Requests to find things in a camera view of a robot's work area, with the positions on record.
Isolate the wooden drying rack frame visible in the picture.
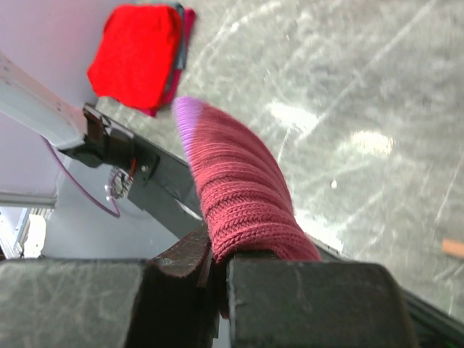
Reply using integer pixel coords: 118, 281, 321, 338
442, 239, 464, 259

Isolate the red folded cloth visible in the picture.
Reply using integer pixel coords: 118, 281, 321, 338
87, 2, 196, 117

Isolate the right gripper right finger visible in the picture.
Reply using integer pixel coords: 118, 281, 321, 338
227, 257, 417, 347

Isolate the maroon sock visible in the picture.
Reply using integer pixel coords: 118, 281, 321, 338
172, 96, 320, 264

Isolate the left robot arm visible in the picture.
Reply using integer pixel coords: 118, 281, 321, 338
1, 54, 134, 170

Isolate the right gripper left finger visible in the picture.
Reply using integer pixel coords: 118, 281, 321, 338
1, 228, 218, 347

